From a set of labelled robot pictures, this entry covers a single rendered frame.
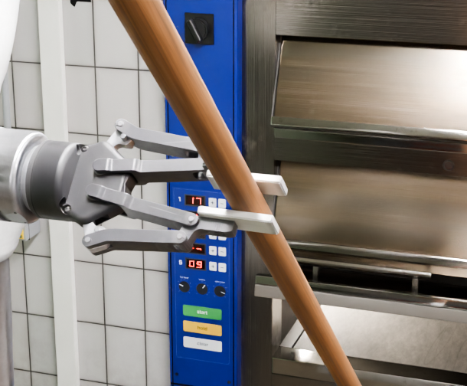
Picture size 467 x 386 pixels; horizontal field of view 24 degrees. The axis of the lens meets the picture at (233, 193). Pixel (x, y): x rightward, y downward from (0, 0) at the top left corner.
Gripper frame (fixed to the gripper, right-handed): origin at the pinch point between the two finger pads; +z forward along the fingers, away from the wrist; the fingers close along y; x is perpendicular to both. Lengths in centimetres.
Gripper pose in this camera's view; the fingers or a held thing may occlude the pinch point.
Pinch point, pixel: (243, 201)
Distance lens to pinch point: 100.2
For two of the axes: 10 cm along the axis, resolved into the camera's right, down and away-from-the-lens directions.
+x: -2.3, -4.0, -8.9
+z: 9.5, 1.0, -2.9
